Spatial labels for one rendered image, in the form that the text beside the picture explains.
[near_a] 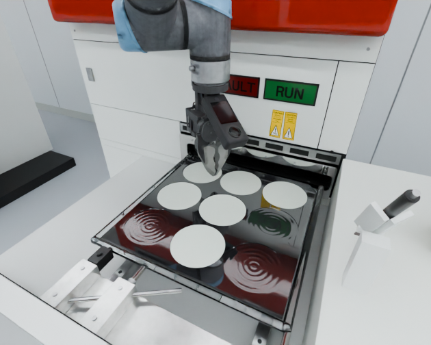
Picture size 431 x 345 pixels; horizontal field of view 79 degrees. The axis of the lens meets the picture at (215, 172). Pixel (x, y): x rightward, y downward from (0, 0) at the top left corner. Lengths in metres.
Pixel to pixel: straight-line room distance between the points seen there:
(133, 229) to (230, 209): 0.20
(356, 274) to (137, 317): 0.31
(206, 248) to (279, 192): 0.23
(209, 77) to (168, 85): 0.28
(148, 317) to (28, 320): 0.15
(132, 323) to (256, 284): 0.19
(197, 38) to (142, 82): 0.37
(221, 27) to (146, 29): 0.12
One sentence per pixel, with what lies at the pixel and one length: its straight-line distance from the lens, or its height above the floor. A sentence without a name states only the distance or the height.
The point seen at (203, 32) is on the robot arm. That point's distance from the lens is 0.48.
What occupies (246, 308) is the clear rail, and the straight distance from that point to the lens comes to 0.43.
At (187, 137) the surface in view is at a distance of 0.78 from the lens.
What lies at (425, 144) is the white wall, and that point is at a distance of 2.33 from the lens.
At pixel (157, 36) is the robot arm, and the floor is 1.23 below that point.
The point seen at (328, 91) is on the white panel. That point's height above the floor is 1.11.
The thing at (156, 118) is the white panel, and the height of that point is 0.97.
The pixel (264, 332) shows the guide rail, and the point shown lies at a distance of 0.47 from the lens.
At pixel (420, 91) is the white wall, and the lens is 2.19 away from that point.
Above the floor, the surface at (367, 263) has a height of 1.02.
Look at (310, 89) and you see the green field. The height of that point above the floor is 1.11.
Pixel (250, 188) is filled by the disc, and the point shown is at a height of 0.90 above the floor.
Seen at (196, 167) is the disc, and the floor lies 0.90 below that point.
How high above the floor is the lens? 1.27
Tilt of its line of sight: 34 degrees down
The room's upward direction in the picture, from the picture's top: straight up
